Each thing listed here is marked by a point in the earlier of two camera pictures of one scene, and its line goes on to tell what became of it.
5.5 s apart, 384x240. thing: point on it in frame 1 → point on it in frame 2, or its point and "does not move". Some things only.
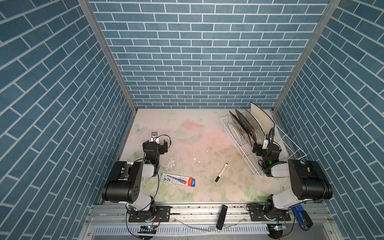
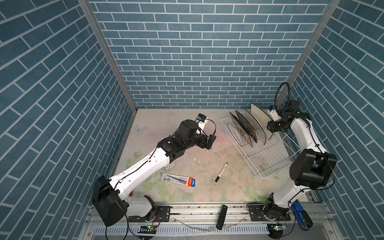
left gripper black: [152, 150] → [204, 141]
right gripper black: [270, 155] → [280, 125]
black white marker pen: [222, 170] does not move
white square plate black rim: [265, 121] does not move
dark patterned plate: [242, 128] does not move
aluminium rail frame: [112, 222] does not move
